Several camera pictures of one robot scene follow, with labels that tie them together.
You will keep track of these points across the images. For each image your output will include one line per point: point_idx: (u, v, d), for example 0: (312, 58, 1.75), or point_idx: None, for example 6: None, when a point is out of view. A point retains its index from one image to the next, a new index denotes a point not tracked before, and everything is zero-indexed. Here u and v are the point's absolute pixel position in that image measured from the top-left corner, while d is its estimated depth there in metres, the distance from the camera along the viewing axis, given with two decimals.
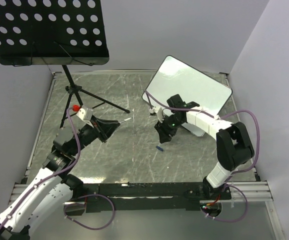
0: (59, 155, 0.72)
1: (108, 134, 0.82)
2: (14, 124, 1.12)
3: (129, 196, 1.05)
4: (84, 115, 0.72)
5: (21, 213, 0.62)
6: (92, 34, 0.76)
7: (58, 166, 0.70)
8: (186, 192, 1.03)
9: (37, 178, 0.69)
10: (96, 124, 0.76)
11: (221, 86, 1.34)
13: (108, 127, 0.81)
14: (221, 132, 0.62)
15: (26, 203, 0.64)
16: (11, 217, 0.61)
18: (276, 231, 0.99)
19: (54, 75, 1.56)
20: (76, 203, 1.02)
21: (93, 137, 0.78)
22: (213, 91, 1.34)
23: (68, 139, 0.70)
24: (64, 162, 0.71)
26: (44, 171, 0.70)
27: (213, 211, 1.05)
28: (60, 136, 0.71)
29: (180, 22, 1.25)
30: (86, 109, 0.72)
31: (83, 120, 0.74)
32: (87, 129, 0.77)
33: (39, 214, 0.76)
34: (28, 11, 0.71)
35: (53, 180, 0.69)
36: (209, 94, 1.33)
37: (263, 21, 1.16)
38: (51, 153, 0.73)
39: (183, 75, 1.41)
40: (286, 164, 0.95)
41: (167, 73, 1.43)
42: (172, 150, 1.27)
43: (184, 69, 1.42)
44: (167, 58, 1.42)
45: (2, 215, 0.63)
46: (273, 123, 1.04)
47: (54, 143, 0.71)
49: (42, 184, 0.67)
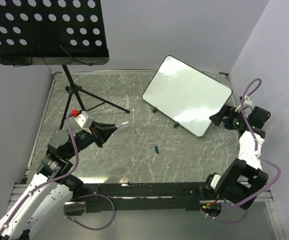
0: (53, 160, 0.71)
1: (105, 137, 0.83)
2: (14, 124, 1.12)
3: (129, 196, 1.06)
4: (83, 123, 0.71)
5: (18, 221, 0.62)
6: (93, 34, 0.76)
7: (53, 171, 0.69)
8: (186, 192, 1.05)
9: (31, 184, 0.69)
10: (95, 130, 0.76)
11: (221, 86, 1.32)
13: (105, 131, 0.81)
14: (244, 162, 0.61)
15: (21, 211, 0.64)
16: (7, 226, 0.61)
18: (276, 230, 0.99)
19: (54, 75, 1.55)
20: (76, 203, 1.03)
21: (90, 141, 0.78)
22: (213, 91, 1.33)
23: (63, 142, 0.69)
24: (59, 167, 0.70)
26: (39, 177, 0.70)
27: (213, 211, 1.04)
28: (55, 140, 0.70)
29: (180, 22, 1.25)
30: (86, 117, 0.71)
31: (82, 127, 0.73)
32: (84, 133, 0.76)
33: (38, 218, 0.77)
34: (27, 11, 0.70)
35: (47, 186, 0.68)
36: (209, 95, 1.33)
37: (262, 22, 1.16)
38: (44, 158, 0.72)
39: (183, 75, 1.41)
40: (286, 164, 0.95)
41: (168, 73, 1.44)
42: (172, 150, 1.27)
43: (185, 69, 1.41)
44: (167, 59, 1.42)
45: None
46: (273, 124, 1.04)
47: (49, 147, 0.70)
49: (37, 191, 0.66)
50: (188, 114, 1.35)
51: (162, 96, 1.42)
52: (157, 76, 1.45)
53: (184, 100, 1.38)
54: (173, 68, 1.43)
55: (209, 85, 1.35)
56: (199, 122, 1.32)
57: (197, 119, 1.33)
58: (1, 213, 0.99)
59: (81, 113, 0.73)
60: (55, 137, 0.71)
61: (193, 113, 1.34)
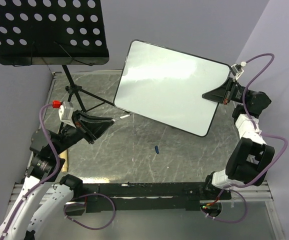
0: (43, 159, 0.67)
1: (98, 133, 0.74)
2: (14, 124, 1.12)
3: (129, 196, 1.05)
4: (62, 115, 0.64)
5: (16, 228, 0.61)
6: (93, 33, 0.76)
7: (44, 171, 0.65)
8: (186, 192, 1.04)
9: (24, 188, 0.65)
10: (80, 124, 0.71)
11: (215, 69, 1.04)
13: (97, 126, 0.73)
14: (250, 139, 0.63)
15: (18, 218, 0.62)
16: (7, 234, 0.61)
18: (276, 231, 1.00)
19: (54, 75, 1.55)
20: (76, 203, 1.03)
21: (79, 137, 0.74)
22: (208, 75, 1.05)
23: (45, 143, 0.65)
24: (49, 166, 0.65)
26: (30, 180, 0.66)
27: (213, 211, 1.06)
28: (37, 142, 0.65)
29: (179, 23, 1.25)
30: (64, 109, 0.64)
31: (62, 120, 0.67)
32: (71, 129, 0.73)
33: (42, 219, 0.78)
34: (27, 11, 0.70)
35: (41, 189, 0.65)
36: (204, 81, 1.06)
37: (264, 22, 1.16)
38: (33, 159, 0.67)
39: (163, 60, 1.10)
40: (287, 164, 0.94)
41: (139, 62, 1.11)
42: (172, 150, 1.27)
43: (162, 52, 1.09)
44: (136, 43, 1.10)
45: None
46: (277, 142, 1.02)
47: (32, 150, 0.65)
49: (31, 195, 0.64)
50: (184, 111, 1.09)
51: (140, 91, 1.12)
52: (127, 69, 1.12)
53: (174, 94, 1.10)
54: (144, 56, 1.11)
55: (197, 69, 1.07)
56: (196, 119, 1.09)
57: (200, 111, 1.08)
58: (1, 214, 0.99)
59: (62, 103, 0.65)
60: (35, 137, 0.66)
61: (190, 107, 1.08)
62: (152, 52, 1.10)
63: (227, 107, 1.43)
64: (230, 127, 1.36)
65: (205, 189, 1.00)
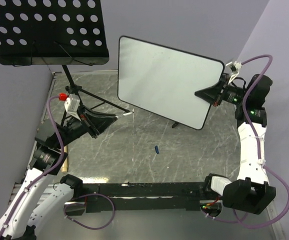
0: (45, 151, 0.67)
1: (101, 127, 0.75)
2: (13, 124, 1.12)
3: (129, 196, 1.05)
4: (69, 105, 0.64)
5: (18, 220, 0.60)
6: (93, 33, 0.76)
7: (47, 163, 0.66)
8: (186, 192, 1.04)
9: (26, 181, 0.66)
10: (84, 117, 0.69)
11: (206, 68, 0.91)
13: (100, 120, 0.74)
14: (249, 183, 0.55)
15: (20, 209, 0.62)
16: (8, 226, 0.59)
18: (276, 231, 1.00)
19: (54, 75, 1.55)
20: (76, 203, 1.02)
21: (83, 131, 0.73)
22: (199, 75, 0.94)
23: (50, 134, 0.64)
24: (53, 158, 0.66)
26: (33, 172, 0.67)
27: (213, 210, 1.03)
28: (42, 132, 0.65)
29: (179, 22, 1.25)
30: (72, 100, 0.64)
31: (68, 112, 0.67)
32: (75, 122, 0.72)
33: (42, 214, 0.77)
34: (27, 11, 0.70)
35: (44, 181, 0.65)
36: (196, 81, 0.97)
37: (264, 21, 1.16)
38: (36, 151, 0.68)
39: (153, 60, 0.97)
40: (287, 164, 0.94)
41: (129, 62, 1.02)
42: (172, 150, 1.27)
43: (151, 52, 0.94)
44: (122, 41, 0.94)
45: None
46: (277, 141, 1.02)
47: (37, 140, 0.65)
49: (33, 186, 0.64)
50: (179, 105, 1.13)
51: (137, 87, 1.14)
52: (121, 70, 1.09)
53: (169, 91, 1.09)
54: (132, 56, 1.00)
55: (189, 68, 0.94)
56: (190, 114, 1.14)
57: (190, 107, 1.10)
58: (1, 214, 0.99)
59: (68, 96, 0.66)
60: (40, 128, 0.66)
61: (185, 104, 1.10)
62: (138, 48, 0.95)
63: (227, 107, 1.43)
64: (230, 128, 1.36)
65: (205, 190, 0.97)
